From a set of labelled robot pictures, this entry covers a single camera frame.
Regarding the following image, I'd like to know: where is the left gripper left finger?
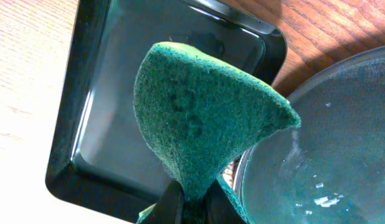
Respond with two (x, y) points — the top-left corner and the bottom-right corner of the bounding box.
(141, 180), (184, 224)

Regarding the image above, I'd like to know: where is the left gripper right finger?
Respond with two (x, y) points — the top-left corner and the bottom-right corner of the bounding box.
(206, 180), (246, 224)

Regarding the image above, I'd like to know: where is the green sponge cloth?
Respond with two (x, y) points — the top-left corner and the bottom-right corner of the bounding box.
(133, 42), (301, 223)

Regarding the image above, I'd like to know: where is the rectangular black tray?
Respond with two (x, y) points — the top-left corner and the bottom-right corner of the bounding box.
(45, 0), (287, 223)

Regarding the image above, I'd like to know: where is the round black tray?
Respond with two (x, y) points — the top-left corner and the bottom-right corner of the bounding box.
(234, 47), (385, 223)

